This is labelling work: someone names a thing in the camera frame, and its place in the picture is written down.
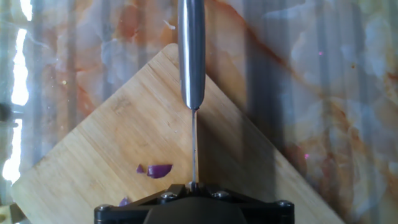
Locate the steel kitchen knife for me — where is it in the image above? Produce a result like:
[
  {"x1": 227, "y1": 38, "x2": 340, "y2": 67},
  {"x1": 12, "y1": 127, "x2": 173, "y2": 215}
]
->
[{"x1": 177, "y1": 0, "x2": 206, "y2": 191}]

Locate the bamboo cutting board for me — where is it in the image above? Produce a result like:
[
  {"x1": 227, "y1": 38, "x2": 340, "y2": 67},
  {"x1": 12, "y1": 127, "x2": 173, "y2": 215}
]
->
[{"x1": 11, "y1": 42, "x2": 346, "y2": 224}]

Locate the marble pattern table mat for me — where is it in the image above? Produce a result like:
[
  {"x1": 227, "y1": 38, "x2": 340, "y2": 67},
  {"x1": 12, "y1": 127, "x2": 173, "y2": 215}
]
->
[{"x1": 0, "y1": 0, "x2": 398, "y2": 224}]

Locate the small red onion piece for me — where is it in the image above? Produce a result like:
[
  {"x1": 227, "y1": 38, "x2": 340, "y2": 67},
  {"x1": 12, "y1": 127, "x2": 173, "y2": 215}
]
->
[{"x1": 146, "y1": 164, "x2": 174, "y2": 179}]

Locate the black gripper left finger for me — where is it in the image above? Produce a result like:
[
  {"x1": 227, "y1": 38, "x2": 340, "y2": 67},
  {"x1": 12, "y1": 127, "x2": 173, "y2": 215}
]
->
[{"x1": 94, "y1": 183, "x2": 192, "y2": 224}]

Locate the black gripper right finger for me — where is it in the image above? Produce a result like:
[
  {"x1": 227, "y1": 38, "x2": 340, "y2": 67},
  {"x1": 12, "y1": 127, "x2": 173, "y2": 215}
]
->
[{"x1": 198, "y1": 182, "x2": 295, "y2": 224}]

